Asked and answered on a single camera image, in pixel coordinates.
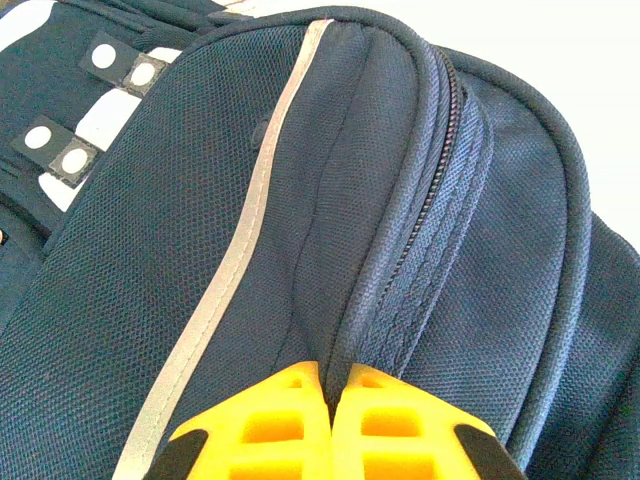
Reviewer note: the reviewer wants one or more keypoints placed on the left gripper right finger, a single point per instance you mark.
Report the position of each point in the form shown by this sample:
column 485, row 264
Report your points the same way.
column 400, row 435

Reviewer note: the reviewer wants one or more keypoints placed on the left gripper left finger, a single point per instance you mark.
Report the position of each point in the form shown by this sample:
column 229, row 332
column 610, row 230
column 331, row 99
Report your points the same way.
column 270, row 435

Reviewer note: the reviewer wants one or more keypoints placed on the navy blue backpack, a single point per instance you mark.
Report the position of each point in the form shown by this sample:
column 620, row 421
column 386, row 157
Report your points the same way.
column 225, row 225

